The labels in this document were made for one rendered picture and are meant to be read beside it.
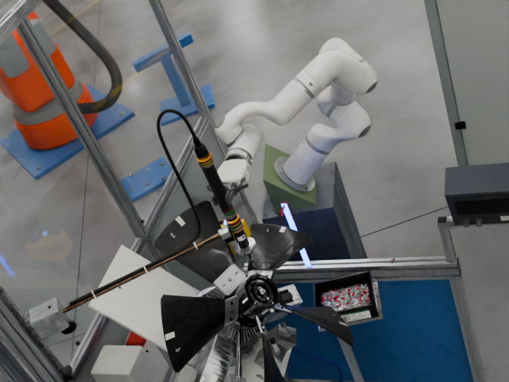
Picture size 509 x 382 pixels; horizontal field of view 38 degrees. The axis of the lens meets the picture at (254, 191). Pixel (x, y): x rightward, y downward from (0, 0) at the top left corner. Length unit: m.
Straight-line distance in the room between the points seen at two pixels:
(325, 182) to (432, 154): 1.61
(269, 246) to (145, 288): 0.43
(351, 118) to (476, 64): 1.23
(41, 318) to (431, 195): 2.63
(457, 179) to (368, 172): 2.19
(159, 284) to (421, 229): 1.99
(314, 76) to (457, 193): 0.58
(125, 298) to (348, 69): 1.01
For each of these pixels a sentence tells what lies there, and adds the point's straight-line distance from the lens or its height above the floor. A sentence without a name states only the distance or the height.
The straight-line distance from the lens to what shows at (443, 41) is 3.85.
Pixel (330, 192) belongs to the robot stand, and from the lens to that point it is 3.03.
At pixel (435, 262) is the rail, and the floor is 0.86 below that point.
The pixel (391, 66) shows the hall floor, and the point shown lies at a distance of 5.56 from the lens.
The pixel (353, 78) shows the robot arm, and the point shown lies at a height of 1.57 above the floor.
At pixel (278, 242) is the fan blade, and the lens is 2.51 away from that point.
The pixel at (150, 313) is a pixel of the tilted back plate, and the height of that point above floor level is 1.22.
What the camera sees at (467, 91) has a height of 0.61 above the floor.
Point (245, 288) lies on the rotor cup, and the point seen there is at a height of 1.26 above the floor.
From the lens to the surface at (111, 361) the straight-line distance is 2.74.
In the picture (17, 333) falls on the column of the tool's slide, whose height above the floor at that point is 1.44.
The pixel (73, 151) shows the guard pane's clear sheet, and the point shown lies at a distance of 2.80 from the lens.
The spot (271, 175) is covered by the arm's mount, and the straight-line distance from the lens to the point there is 2.97.
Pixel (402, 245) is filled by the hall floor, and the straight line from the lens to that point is 4.06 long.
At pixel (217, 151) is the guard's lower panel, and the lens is 3.77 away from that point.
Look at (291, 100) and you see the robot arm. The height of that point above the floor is 1.62.
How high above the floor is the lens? 2.80
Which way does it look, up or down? 36 degrees down
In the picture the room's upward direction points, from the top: 23 degrees counter-clockwise
